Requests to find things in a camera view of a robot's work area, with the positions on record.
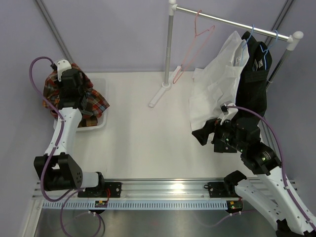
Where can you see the metal clothes rack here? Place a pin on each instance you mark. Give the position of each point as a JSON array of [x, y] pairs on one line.
[[291, 40]]

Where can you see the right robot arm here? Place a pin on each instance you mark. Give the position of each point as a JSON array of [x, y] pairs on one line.
[[286, 213]]

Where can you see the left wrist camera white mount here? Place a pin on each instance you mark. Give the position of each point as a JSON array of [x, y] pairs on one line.
[[59, 67]]

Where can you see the white slotted cable duct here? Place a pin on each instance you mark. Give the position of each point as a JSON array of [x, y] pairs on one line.
[[138, 205]]

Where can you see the white plastic basket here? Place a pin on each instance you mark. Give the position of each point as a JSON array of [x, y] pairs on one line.
[[101, 123]]

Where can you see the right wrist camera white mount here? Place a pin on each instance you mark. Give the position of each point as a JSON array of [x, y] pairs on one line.
[[229, 110]]

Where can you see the red plaid shirt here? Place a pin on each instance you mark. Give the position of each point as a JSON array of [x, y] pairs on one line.
[[72, 78]]

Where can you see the black pinstripe shirt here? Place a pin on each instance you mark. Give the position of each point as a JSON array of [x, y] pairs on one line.
[[251, 93]]

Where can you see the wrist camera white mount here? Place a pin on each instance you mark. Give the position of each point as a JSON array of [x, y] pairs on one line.
[[229, 110], [59, 67]]

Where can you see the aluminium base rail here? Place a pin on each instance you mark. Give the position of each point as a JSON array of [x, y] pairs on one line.
[[166, 189]]

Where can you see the white shirt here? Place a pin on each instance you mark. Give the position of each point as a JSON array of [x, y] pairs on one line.
[[218, 82]]

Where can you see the pink wire hanger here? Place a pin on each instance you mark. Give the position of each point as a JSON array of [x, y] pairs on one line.
[[193, 51]]

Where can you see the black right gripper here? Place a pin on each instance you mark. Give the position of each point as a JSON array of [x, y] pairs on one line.
[[210, 126]]

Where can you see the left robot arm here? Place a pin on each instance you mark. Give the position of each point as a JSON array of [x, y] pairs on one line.
[[57, 169]]

